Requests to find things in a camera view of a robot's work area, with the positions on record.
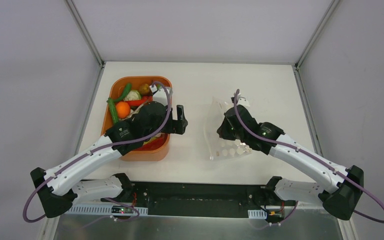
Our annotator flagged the clear dotted zip bag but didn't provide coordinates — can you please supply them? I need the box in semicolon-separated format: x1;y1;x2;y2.
203;97;252;161

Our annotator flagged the brown potato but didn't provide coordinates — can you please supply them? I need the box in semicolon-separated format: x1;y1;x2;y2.
138;83;152;96

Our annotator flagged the long green cucumber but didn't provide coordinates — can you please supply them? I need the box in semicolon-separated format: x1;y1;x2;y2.
107;97;119;125

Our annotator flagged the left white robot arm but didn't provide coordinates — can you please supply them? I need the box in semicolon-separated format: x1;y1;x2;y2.
30;101;188;218

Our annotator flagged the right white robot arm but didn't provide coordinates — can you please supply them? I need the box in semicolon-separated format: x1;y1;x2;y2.
216;105;364;221

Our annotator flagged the red chili pepper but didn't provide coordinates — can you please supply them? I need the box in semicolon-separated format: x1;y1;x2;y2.
125;96;153;107

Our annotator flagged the orange fruit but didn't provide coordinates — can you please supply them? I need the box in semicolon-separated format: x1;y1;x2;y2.
115;101;131;119

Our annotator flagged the orange plastic tub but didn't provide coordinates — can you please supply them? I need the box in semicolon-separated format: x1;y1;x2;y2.
108;76;172;162

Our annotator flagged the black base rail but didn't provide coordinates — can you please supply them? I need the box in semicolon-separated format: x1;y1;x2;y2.
99;180;296;220

